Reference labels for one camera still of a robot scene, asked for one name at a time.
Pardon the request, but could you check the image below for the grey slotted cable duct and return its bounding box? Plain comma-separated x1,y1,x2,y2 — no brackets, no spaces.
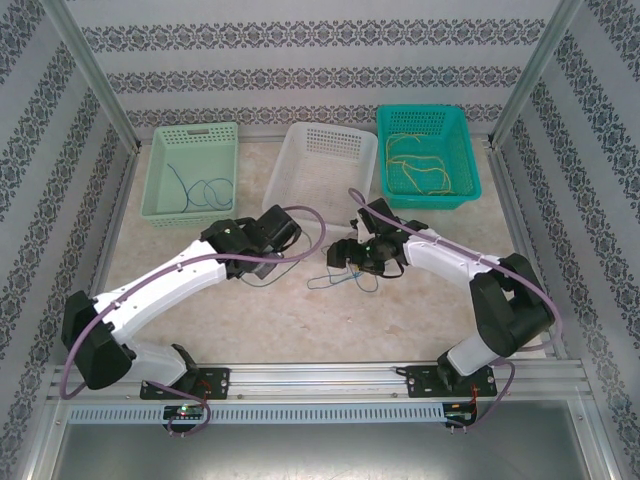
67,403,446,425

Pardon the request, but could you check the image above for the teal plastic basket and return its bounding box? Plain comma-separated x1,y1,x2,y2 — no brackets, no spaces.
375,103,484,211

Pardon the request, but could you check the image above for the grey metal sheet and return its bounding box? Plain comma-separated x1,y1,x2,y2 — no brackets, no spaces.
49,422,601,480

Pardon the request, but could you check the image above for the light blue thin wire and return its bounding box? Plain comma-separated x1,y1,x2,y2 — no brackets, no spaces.
307,267,361,292

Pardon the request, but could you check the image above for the yellow thin wire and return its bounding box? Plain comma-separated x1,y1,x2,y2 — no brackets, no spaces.
386,133,454,197
399,157,455,196

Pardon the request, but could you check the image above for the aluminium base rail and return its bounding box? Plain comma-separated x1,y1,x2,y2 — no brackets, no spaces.
48,362,587,402

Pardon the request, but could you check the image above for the thin black cable loop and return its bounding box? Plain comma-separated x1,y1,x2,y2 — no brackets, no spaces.
372,259,406,279

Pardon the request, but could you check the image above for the aluminium side rail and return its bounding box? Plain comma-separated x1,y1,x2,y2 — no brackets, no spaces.
68,144,144,366
485,142,569,359

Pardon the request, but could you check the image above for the aluminium lower frame beam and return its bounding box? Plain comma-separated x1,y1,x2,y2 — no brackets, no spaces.
569,399,624,480
24,394,71,480

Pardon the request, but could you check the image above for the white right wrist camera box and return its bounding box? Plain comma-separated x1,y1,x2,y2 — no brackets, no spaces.
352,209,374,246

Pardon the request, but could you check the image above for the white plastic basket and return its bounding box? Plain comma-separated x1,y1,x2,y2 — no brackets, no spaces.
262,122,380,236

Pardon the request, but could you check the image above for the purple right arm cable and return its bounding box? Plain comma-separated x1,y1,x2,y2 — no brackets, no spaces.
347,187,564,432

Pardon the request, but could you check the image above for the light green plastic basket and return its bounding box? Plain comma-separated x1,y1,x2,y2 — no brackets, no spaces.
139,122,240,230

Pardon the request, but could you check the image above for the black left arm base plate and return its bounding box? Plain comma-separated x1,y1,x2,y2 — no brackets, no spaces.
141,367,232,401

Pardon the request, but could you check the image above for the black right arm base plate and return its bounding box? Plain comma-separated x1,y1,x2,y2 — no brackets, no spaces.
405,364,499,400

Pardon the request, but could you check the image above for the aluminium frame post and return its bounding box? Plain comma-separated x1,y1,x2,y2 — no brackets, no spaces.
42,0,142,151
489,0,584,147

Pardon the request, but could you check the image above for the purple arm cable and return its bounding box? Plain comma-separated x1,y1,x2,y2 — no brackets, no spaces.
59,204,329,437
347,187,564,432

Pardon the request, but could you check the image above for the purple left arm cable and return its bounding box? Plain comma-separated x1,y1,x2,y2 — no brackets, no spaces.
59,204,329,437

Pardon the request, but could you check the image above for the dark blue thin wire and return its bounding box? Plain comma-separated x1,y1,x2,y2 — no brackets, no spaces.
349,269,381,294

